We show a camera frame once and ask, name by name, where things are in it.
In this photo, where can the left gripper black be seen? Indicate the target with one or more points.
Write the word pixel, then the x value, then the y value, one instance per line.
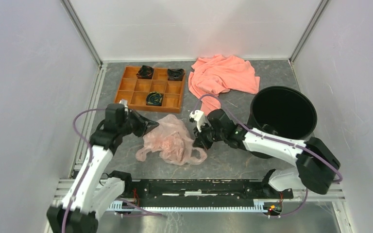
pixel 145 125

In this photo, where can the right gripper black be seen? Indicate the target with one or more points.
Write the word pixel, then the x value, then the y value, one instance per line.
pixel 199 141

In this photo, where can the pink plastic trash bag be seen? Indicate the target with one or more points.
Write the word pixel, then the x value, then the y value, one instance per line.
pixel 173 142

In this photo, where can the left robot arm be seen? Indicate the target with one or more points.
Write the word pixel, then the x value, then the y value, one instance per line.
pixel 86 183

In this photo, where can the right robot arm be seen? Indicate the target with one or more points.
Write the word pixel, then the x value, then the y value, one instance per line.
pixel 314 166

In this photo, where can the black trash bin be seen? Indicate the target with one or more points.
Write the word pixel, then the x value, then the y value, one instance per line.
pixel 281 112

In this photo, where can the orange compartment tray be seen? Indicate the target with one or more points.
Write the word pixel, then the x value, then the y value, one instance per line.
pixel 152 89

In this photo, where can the black rolled belt left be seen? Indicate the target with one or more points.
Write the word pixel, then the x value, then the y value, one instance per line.
pixel 145 72

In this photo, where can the black rolled belt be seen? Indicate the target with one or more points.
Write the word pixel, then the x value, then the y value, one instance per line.
pixel 175 74
pixel 145 72

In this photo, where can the black rolled belt right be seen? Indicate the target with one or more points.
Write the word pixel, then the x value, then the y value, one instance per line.
pixel 175 74

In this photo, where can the salmon pink cloth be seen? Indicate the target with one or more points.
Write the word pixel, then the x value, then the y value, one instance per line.
pixel 220 74

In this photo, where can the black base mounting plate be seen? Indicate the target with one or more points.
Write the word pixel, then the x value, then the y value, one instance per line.
pixel 201 192

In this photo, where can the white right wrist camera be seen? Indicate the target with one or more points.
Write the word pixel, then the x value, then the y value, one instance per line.
pixel 197 117

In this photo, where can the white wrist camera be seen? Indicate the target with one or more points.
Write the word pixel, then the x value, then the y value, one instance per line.
pixel 197 117
pixel 125 104

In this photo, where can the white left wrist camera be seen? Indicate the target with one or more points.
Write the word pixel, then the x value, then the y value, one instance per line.
pixel 125 104

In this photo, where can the aluminium frame rail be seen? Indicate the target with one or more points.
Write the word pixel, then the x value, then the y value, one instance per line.
pixel 262 206

